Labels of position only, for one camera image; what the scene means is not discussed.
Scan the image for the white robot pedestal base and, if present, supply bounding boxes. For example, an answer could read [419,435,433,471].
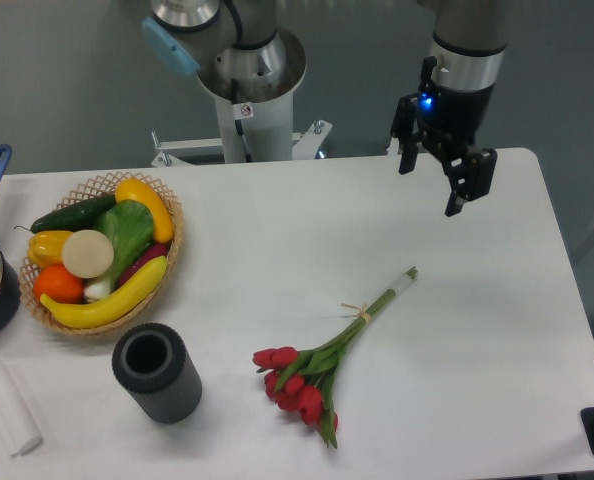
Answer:
[142,1,332,163]

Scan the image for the yellow bell pepper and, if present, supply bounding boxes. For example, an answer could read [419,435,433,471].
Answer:
[27,230,73,269]

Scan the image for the purple eggplant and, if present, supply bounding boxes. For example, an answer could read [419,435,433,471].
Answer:
[117,243,169,287]

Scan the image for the orange fruit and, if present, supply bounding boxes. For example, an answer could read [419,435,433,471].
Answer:
[33,265,84,304]

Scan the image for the red tulip bouquet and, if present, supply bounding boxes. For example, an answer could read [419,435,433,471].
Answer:
[252,267,418,448]

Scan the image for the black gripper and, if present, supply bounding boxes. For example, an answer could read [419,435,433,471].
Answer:
[390,56,498,217]

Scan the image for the green cucumber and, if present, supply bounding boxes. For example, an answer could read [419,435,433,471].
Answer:
[15,195,116,234]

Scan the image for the woven wicker basket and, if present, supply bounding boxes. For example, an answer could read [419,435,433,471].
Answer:
[19,171,184,336]

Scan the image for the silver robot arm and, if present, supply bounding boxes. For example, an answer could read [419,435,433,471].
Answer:
[391,1,511,217]

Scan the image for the beige round onion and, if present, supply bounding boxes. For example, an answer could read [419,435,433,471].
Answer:
[61,230,114,279]

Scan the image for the green bok choy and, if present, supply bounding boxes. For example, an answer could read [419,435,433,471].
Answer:
[84,200,154,303]

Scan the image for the yellow squash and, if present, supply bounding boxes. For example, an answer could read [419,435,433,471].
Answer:
[115,178,174,243]

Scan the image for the dark grey ribbed vase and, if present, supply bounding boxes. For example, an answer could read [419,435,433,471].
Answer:
[111,323,203,424]

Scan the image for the yellow banana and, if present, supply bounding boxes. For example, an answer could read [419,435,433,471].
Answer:
[40,256,168,329]

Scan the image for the white rolled cloth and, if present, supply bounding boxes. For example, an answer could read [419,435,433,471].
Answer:
[0,361,43,458]

